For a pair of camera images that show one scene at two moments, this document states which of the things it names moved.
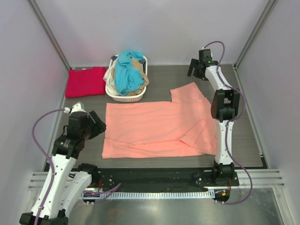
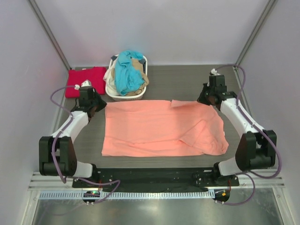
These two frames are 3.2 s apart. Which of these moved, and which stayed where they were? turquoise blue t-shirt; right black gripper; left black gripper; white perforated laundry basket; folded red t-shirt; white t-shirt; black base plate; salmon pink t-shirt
Moved: salmon pink t-shirt; left black gripper; right black gripper
Stayed: turquoise blue t-shirt; white perforated laundry basket; black base plate; folded red t-shirt; white t-shirt
